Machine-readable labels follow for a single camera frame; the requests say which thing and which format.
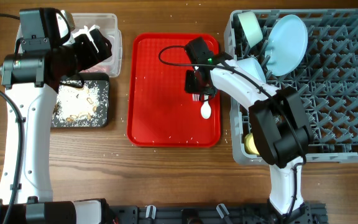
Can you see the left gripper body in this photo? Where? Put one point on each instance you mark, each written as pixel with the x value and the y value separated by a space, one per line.
pixel 84 55

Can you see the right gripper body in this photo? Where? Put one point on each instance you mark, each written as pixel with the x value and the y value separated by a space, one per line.
pixel 191 83

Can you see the white plastic fork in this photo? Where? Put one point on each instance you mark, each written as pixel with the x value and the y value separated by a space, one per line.
pixel 195 97

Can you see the white plastic spoon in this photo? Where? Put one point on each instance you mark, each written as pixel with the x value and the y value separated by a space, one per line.
pixel 205 108

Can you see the light blue bowl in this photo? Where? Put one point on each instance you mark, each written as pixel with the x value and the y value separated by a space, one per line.
pixel 252 67

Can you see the green bowl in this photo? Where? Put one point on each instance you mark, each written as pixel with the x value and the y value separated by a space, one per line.
pixel 251 28

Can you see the yellow plastic cup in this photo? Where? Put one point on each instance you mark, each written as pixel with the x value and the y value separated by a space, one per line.
pixel 249 145

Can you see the light blue plate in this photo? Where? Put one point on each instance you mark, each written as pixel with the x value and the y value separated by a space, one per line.
pixel 286 45

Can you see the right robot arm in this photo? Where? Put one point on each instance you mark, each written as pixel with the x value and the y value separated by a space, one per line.
pixel 279 124

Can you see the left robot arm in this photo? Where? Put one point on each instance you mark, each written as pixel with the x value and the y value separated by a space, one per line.
pixel 49 50

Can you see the grey dishwasher rack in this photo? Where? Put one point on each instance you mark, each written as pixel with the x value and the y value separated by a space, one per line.
pixel 326 79

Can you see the red serving tray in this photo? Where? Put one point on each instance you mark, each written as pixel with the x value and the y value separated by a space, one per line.
pixel 160 112

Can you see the black plastic tray bin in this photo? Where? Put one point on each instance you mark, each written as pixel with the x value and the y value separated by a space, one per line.
pixel 82 105

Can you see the food scraps and rice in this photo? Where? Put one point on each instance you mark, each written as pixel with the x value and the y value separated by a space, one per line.
pixel 76 104

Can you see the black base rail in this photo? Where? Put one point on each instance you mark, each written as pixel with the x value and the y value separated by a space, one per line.
pixel 246 214

